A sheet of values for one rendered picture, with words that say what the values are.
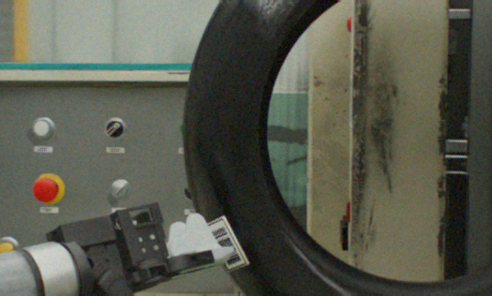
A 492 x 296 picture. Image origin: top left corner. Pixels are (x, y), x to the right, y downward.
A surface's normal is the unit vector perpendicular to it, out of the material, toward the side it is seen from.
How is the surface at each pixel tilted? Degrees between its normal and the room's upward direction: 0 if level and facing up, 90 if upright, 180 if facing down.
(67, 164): 90
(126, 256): 98
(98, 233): 70
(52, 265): 59
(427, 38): 90
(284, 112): 90
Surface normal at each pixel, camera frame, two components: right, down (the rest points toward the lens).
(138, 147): -0.10, 0.05
